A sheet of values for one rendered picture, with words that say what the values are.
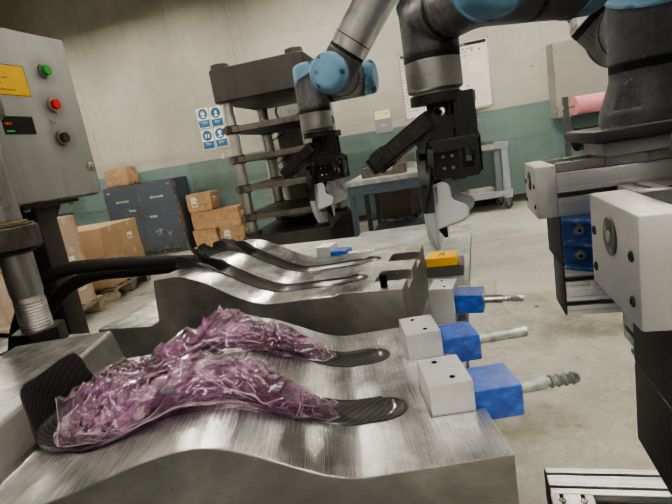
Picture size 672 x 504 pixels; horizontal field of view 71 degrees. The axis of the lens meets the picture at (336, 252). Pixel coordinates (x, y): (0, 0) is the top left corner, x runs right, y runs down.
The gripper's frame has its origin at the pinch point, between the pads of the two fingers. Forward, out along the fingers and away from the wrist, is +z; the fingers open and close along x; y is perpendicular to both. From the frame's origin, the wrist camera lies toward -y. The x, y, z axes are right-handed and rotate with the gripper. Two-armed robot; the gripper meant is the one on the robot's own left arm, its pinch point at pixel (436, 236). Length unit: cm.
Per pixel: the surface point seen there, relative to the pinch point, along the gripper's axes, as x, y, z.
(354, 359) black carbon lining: -24.7, -5.9, 7.6
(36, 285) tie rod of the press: -8, -78, 2
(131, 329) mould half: -16.5, -46.1, 7.4
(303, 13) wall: 600, -261, -204
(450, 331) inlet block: -21.7, 4.3, 5.7
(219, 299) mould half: -15.0, -29.4, 3.5
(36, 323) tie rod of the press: -10, -78, 9
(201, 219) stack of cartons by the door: 523, -450, 58
